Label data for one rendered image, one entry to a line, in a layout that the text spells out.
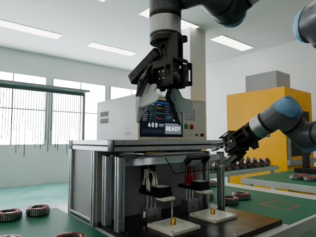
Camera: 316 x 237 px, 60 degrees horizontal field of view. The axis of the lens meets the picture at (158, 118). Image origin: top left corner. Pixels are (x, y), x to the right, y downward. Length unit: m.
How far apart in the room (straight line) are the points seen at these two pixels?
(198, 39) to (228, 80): 2.31
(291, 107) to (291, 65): 5.98
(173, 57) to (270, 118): 0.43
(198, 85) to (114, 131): 4.20
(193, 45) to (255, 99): 1.60
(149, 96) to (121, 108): 0.72
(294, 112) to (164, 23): 0.47
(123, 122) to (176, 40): 0.72
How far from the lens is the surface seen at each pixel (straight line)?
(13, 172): 7.42
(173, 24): 0.64
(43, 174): 7.60
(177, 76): 0.61
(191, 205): 1.40
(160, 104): 1.25
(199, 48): 5.66
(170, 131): 1.28
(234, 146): 0.96
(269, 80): 5.18
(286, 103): 0.89
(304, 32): 1.09
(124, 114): 1.27
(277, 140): 4.75
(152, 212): 1.24
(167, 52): 0.63
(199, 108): 1.43
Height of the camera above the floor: 1.12
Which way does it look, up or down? 4 degrees up
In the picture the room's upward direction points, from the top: straight up
